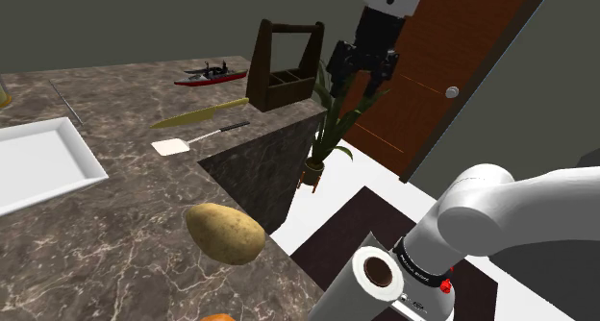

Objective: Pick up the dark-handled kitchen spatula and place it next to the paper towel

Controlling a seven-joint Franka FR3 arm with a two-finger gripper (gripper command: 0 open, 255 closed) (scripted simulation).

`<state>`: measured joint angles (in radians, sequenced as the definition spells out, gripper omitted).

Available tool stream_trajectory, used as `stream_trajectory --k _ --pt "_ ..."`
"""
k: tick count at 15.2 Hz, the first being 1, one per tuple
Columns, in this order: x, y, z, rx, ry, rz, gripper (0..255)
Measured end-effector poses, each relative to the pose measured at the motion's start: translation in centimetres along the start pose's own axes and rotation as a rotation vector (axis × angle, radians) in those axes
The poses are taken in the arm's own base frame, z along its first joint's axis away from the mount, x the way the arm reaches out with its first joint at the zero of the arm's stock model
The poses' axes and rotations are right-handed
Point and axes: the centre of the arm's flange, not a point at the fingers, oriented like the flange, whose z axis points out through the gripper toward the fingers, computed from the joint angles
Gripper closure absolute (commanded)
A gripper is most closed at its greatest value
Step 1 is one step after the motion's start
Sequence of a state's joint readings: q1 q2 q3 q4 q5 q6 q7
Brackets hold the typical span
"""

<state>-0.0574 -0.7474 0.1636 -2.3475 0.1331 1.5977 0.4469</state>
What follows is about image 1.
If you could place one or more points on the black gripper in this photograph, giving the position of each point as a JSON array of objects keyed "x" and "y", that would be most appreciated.
[{"x": 377, "y": 34}]

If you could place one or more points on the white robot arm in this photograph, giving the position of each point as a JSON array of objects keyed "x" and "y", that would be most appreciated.
[{"x": 515, "y": 207}]

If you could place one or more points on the green potted plant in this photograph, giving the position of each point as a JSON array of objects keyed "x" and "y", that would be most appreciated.
[{"x": 328, "y": 132}]

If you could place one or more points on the dark wooden caddy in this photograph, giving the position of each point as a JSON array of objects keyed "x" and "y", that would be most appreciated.
[{"x": 281, "y": 88}]

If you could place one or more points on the brown wooden door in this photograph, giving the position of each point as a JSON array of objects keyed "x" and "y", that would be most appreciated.
[{"x": 445, "y": 43}]

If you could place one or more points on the red and black toy ship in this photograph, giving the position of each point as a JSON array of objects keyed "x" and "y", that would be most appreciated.
[{"x": 211, "y": 76}]

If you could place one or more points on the dark brown robot stand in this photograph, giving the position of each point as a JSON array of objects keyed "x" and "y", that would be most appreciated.
[{"x": 349, "y": 226}]

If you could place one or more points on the olive yellow kitchen knife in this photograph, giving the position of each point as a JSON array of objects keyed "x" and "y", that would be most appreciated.
[{"x": 197, "y": 115}]

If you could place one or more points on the brown potato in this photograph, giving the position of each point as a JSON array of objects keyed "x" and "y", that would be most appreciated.
[{"x": 225, "y": 233}]

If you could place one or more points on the white paper towel roll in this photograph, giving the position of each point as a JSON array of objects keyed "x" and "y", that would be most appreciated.
[{"x": 356, "y": 287}]

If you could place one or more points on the orange round fruit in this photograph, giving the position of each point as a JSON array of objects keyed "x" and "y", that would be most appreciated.
[{"x": 218, "y": 317}]

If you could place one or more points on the thin grey metal rod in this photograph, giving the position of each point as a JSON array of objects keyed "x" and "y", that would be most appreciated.
[{"x": 65, "y": 102}]

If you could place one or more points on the white rectangular sink basin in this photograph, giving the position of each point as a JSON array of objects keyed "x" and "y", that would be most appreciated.
[{"x": 33, "y": 160}]

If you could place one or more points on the yellow container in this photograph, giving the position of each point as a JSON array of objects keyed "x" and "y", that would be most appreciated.
[{"x": 3, "y": 95}]

